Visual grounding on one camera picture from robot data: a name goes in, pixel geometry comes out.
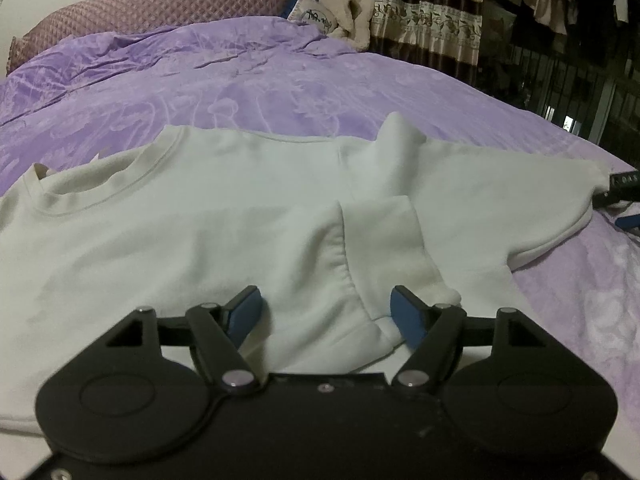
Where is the white embroidered cushion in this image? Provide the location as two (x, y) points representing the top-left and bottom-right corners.
(287, 0), (346, 36)

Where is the metal window railing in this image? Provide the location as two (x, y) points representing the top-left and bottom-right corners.
(480, 35), (640, 161)

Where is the brown patterned curtain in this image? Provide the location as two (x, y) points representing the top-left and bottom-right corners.
(369, 0), (485, 86)

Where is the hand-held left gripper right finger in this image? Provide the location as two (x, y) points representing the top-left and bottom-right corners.
(389, 285), (552, 391)

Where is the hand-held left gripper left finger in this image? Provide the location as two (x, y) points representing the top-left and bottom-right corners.
(104, 285), (266, 392)

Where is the purple floral bedspread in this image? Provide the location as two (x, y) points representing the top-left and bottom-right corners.
(0, 16), (640, 461)

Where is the white sweatshirt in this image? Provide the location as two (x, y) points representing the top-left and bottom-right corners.
(0, 112), (613, 436)

